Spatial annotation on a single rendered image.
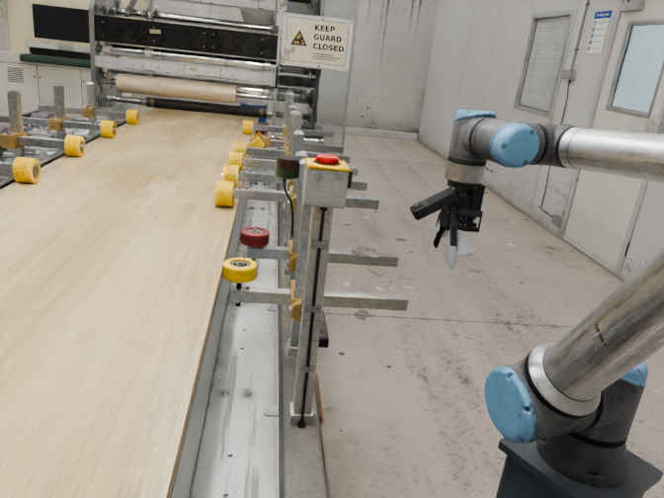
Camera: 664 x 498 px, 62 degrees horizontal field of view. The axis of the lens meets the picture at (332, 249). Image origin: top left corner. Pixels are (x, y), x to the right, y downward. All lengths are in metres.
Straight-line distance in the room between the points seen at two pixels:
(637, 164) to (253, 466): 0.92
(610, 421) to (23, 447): 1.05
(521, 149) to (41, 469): 1.00
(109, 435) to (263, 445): 0.48
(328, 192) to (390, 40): 9.57
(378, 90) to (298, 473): 9.66
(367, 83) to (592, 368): 9.57
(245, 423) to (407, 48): 9.59
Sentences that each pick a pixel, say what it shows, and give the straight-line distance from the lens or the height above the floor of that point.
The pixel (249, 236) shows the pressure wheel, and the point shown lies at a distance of 1.52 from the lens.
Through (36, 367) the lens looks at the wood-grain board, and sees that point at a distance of 0.97.
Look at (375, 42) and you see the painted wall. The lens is 10.41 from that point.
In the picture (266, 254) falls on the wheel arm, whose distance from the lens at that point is 1.56.
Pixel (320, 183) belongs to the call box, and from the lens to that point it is 0.92.
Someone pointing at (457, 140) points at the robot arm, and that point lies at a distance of 1.32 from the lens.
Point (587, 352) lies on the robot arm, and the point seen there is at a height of 0.97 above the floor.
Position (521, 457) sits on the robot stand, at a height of 0.60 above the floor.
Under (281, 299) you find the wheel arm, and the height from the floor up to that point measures 0.83.
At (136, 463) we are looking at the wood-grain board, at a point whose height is 0.90.
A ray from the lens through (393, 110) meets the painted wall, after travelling 10.54.
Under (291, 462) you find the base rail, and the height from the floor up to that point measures 0.70.
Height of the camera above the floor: 1.40
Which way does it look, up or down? 20 degrees down
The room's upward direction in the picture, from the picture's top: 6 degrees clockwise
